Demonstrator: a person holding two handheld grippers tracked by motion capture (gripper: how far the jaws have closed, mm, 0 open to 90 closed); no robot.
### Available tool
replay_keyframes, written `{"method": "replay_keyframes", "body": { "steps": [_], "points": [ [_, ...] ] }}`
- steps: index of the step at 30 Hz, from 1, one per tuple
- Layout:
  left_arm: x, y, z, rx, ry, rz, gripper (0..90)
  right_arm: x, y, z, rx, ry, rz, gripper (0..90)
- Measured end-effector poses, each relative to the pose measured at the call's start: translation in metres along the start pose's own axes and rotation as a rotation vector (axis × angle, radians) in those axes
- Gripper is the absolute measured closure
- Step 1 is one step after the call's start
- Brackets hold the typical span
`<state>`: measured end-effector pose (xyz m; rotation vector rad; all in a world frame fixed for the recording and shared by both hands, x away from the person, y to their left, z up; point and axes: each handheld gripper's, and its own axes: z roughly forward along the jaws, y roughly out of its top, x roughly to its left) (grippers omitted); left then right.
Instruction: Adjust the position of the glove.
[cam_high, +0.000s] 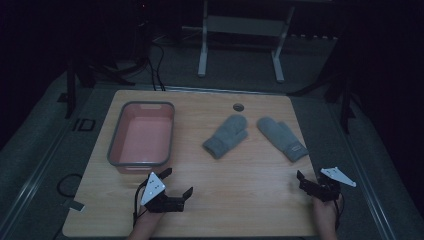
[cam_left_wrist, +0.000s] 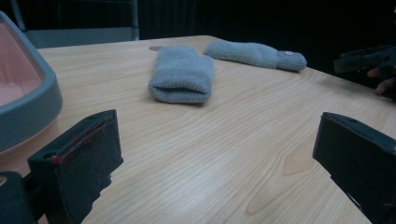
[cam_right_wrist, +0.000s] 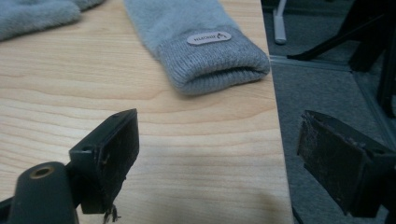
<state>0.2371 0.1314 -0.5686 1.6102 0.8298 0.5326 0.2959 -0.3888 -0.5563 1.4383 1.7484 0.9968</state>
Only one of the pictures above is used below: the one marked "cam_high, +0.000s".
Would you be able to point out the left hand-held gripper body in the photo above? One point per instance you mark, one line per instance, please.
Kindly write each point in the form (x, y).
(154, 190)

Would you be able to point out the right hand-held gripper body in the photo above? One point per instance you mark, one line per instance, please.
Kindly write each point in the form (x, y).
(325, 190)

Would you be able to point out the person's right hand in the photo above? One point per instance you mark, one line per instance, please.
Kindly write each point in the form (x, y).
(325, 211)

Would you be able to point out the person's left hand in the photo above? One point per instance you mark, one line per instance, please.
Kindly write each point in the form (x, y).
(148, 217)

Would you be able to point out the pink plastic bin grey rim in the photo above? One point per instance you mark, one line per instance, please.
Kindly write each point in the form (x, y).
(144, 140)

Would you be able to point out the grey mitten with cuff label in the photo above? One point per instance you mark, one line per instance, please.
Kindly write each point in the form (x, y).
(281, 137)

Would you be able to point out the plain grey mitten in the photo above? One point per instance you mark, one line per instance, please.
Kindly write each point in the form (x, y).
(228, 135)

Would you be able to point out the grey tape piece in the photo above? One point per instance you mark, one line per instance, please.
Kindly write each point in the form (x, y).
(76, 206)

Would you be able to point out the black tripod stand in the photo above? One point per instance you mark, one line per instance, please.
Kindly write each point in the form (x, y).
(345, 100)
(70, 90)

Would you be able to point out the white metal stand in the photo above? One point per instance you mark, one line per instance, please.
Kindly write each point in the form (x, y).
(245, 26)

